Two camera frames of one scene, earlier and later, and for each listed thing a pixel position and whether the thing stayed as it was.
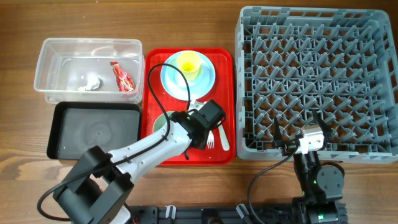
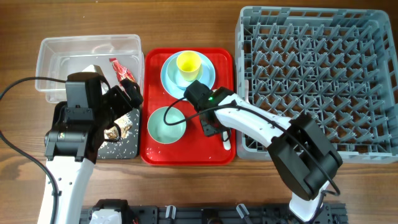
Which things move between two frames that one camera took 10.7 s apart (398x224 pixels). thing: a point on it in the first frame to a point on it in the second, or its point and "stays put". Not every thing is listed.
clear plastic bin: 90,71 stays put
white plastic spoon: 224,138 stays put
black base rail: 219,214 stays put
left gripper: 204,144 to 125,104
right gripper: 326,130 to 209,129
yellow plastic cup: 189,63 stays put
